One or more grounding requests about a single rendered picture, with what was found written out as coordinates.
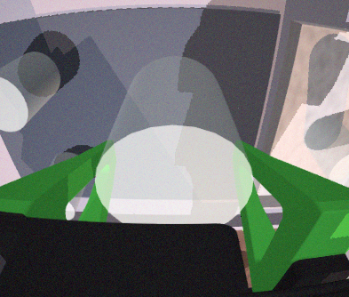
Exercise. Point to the clear glass jar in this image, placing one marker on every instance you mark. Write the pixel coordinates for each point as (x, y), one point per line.
(26, 84)
(174, 155)
(72, 205)
(327, 140)

